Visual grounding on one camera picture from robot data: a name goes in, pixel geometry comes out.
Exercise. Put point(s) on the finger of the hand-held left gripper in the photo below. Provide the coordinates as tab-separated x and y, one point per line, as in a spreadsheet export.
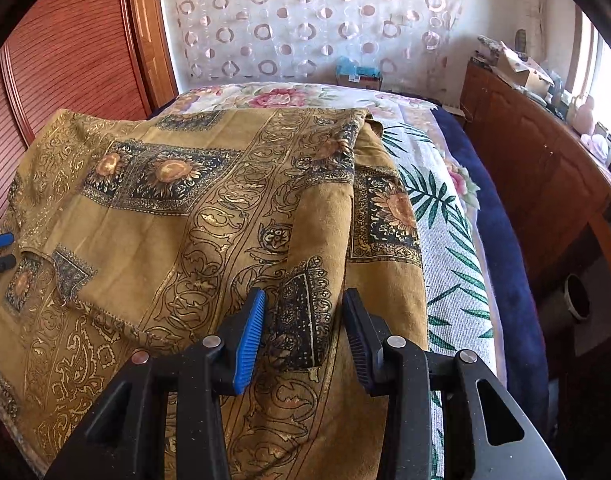
1	262
0	240

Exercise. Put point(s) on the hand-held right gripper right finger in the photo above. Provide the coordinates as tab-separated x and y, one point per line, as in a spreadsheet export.
360	342

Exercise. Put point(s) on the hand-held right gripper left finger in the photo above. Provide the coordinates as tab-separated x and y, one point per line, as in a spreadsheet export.
250	340

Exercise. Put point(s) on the golden paisley garment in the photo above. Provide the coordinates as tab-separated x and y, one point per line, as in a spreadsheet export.
160	240

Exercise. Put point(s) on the palm leaf bed sheet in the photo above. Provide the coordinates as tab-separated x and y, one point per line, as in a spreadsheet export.
450	240

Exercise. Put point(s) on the navy blue blanket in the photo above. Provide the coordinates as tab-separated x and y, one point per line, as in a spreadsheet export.
505	260

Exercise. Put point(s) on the wooden louvered wardrobe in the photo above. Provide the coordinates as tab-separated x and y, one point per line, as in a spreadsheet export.
75	50

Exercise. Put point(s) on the dark waste bin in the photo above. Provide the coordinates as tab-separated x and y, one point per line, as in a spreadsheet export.
577	305

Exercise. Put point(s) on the wooden sideboard cabinet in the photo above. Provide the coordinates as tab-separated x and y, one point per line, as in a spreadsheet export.
530	150

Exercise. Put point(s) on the blue plastic bag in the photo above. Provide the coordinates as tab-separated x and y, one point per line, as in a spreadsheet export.
355	66

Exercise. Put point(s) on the white cap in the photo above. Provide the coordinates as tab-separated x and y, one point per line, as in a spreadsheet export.
595	147

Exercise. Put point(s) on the open cardboard box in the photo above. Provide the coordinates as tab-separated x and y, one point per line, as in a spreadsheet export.
528	77

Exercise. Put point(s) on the patterned cloth pile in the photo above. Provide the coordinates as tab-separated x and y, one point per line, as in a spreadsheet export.
487	52

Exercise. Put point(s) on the circle-patterned sheer curtain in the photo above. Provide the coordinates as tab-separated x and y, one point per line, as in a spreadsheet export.
295	15

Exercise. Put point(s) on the dark oval ornament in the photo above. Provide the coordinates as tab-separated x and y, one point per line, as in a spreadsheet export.
521	39

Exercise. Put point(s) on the wooden framed window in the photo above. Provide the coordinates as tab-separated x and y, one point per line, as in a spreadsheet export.
610	80

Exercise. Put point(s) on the tied window curtain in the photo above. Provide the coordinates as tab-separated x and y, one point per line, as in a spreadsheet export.
533	5

